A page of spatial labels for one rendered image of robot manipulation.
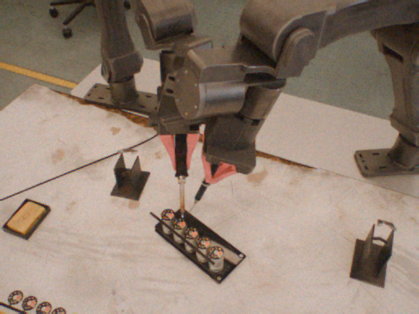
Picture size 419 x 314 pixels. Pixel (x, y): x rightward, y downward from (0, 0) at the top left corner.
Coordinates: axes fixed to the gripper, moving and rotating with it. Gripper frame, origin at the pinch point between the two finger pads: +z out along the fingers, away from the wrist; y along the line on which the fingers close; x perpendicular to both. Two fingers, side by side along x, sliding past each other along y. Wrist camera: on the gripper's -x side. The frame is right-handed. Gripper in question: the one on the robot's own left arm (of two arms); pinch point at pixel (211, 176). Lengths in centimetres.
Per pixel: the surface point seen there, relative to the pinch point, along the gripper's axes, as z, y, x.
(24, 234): 27.6, 0.8, -27.2
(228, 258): 15.4, 3.9, 8.4
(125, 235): 22.4, -0.6, -9.5
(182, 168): 8.3, -7.6, -3.2
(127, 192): 22.5, -10.3, -11.0
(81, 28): 120, -208, -64
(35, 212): 26.5, -3.6, -26.7
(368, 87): 64, -152, 104
